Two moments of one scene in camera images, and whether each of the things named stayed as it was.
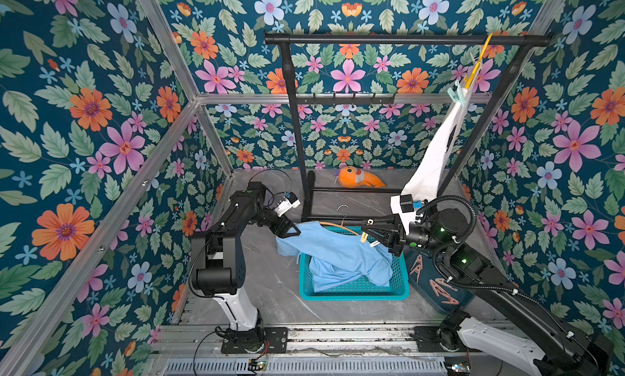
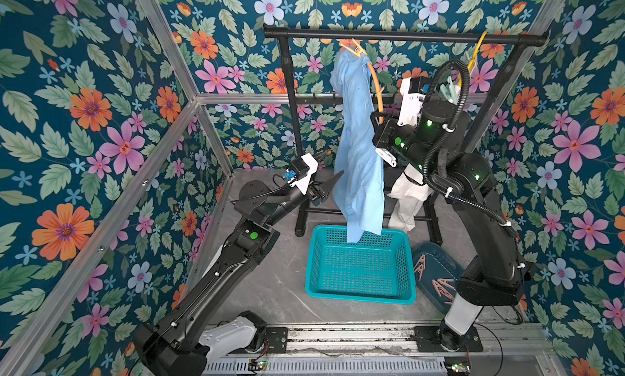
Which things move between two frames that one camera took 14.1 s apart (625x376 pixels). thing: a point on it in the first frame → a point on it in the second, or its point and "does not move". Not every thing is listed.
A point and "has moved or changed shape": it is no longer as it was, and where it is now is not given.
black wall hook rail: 345,100 does not move
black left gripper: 282,232 → 316,193
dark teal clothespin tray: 434,290 does not move
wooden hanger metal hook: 347,214 → 361,53
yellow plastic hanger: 467,80 → 473,59
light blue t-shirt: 338,256 → 358,176
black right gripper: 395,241 → 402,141
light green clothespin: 459,97 has moved or changed shape
